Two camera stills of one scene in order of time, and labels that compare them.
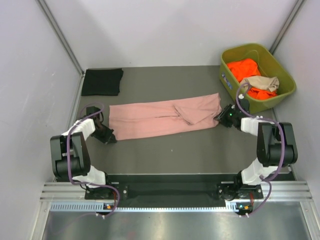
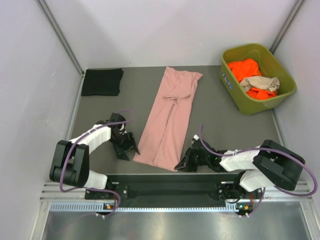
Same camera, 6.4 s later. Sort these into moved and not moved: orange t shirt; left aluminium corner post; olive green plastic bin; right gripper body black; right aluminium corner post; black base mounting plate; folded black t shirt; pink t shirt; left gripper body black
Moved: left gripper body black; right gripper body black; pink t shirt
Not moved: folded black t shirt; black base mounting plate; olive green plastic bin; left aluminium corner post; right aluminium corner post; orange t shirt
